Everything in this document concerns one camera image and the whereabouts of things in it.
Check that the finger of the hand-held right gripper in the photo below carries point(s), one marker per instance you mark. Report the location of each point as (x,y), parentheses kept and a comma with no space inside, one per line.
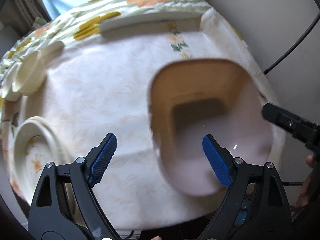
(290,123)

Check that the brown curtain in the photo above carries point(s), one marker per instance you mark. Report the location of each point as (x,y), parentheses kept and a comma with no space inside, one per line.
(23,2)

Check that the white cup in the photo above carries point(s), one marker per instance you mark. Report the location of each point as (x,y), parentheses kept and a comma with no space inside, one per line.
(8,90)

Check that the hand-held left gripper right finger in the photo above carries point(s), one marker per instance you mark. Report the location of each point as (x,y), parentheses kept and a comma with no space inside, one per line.
(216,160)

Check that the white patterned tablecloth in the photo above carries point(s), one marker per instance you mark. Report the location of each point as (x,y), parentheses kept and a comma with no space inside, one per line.
(100,92)

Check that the cream round bowl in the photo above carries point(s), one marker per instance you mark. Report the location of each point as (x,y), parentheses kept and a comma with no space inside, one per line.
(27,72)

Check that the white rectangular tray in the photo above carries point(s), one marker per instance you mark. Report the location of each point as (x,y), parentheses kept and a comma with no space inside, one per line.
(150,22)

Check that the pink square bowl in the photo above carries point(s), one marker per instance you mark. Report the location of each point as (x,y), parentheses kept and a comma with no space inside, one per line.
(200,92)

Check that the floral ceramic bowl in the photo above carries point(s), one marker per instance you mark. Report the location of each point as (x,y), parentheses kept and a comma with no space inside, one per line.
(65,160)

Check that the small white duck plate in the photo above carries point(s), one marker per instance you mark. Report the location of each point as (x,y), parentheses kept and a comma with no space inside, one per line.
(30,155)

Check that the person's right hand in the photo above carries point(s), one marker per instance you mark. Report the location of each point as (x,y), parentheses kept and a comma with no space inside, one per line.
(305,192)

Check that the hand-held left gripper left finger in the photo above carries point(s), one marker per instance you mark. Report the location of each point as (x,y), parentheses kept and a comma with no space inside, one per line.
(103,157)

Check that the floral striped blanket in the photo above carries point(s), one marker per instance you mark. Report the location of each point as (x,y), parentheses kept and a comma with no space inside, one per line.
(82,17)

